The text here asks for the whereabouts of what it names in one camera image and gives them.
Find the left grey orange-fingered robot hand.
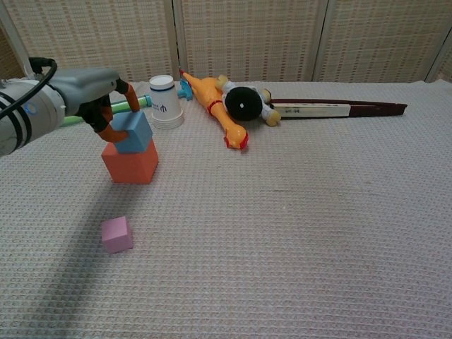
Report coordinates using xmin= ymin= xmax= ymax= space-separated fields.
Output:
xmin=49 ymin=67 xmax=142 ymax=144

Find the blue foam cube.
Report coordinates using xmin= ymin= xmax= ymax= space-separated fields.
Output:
xmin=109 ymin=110 xmax=154 ymax=155

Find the pink foam cube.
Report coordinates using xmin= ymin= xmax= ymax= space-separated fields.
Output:
xmin=101 ymin=216 xmax=134 ymax=254

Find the orange foam cube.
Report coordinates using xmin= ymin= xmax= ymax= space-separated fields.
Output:
xmin=101 ymin=139 xmax=160 ymax=184

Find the woven folding screen panel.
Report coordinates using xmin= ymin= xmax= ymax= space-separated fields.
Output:
xmin=5 ymin=0 xmax=177 ymax=83
xmin=425 ymin=35 xmax=452 ymax=83
xmin=312 ymin=0 xmax=452 ymax=84
xmin=0 ymin=6 xmax=28 ymax=81
xmin=172 ymin=0 xmax=329 ymax=83

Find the white paper cup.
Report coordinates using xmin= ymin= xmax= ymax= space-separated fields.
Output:
xmin=148 ymin=74 xmax=185 ymax=130

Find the orange rubber chicken toy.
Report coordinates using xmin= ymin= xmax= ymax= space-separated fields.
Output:
xmin=179 ymin=69 xmax=250 ymax=152

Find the black-haired plush doll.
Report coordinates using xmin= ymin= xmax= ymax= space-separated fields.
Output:
xmin=217 ymin=73 xmax=283 ymax=127

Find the beige woven tablecloth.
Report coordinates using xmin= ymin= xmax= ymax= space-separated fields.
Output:
xmin=0 ymin=80 xmax=452 ymax=339

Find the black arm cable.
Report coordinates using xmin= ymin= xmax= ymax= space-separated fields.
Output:
xmin=0 ymin=57 xmax=58 ymax=119

